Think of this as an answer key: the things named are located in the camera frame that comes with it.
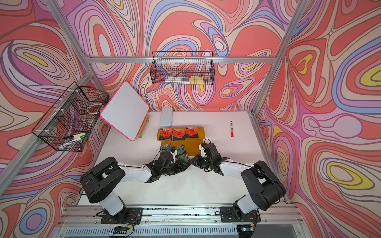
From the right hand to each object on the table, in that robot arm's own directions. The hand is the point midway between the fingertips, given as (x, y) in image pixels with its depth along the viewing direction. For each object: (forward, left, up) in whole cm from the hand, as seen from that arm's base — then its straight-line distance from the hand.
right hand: (191, 165), depth 88 cm
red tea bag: (+16, +15, +12) cm, 25 cm away
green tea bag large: (+14, +18, -2) cm, 22 cm away
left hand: (-2, +2, 0) cm, 2 cm away
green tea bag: (+5, +4, 0) cm, 7 cm away
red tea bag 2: (+16, +7, +12) cm, 21 cm away
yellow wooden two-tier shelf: (+10, 0, +7) cm, 12 cm away
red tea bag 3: (+17, -1, +11) cm, 21 cm away
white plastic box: (+41, +19, -1) cm, 46 cm away
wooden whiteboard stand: (+23, +35, +1) cm, 42 cm away
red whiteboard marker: (+28, -31, -3) cm, 42 cm away
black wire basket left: (+10, +61, +28) cm, 68 cm away
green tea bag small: (+12, +7, -1) cm, 14 cm away
